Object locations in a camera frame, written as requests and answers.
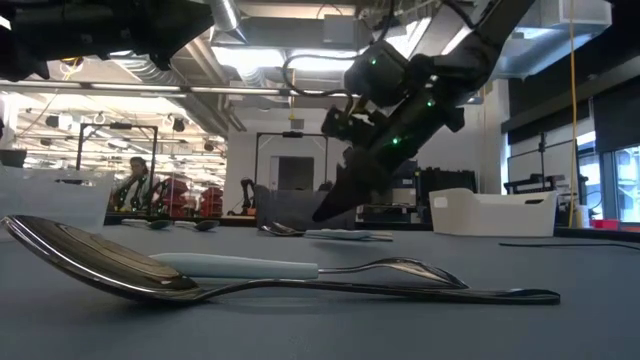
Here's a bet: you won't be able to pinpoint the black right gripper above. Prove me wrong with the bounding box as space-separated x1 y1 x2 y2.
312 99 464 224

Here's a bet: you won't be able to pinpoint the cutlery with light blue handle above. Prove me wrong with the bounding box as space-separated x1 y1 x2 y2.
259 221 394 244

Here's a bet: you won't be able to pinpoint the silver metal spoon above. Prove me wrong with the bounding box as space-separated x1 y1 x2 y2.
0 214 562 307

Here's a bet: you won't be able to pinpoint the dark grey plastic bin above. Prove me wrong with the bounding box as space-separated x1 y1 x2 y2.
253 184 357 232

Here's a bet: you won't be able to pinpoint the black storage crates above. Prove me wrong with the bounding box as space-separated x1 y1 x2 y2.
419 167 479 221

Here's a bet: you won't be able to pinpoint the white plastic bin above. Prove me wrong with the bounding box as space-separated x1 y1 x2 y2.
428 188 559 238

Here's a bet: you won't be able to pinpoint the person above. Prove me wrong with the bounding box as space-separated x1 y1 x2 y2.
110 156 151 214

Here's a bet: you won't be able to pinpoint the white cup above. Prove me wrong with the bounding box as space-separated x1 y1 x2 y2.
573 203 592 229

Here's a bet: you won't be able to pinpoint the clear plastic bin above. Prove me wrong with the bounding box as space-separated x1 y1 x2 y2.
0 167 116 236

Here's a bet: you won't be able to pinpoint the black container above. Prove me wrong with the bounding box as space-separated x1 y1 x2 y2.
0 148 28 169

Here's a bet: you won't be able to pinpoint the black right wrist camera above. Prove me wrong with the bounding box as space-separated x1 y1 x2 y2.
322 97 384 149

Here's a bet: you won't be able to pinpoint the black metal station frame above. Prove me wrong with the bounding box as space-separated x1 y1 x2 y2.
254 131 330 191
75 122 159 216

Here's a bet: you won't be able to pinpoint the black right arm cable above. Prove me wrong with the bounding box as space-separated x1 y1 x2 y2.
282 52 362 99

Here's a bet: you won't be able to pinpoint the thin black cable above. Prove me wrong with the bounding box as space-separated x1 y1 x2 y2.
498 241 640 252

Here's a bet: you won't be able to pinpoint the yellow cable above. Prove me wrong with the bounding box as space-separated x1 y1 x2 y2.
567 0 580 229

